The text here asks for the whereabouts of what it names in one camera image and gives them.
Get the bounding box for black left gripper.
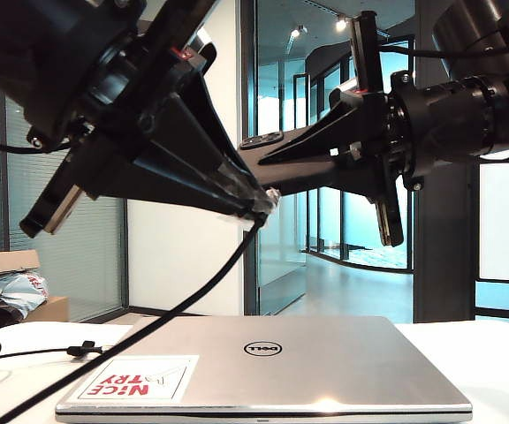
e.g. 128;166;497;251
19;0;267;239

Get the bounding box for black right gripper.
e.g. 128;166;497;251
261;11;424;247

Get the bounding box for black smartphone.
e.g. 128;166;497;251
235;131;339;194

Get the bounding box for black charging cable silver plug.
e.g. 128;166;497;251
0;186;282;424

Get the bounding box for frosted glass door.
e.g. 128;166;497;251
256;74;311;317

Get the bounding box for large brown cardboard box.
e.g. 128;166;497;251
27;295;71;323

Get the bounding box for flat brown cardboard box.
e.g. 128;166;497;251
0;250;42;278

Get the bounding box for grey plastic mailing bag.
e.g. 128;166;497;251
0;271;50;320

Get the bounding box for silver Dell laptop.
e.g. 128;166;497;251
54;315;475;416

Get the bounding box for white Nice Try sticker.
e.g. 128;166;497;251
67;355;201;403

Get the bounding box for black cable with strap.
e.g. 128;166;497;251
0;337;105;370

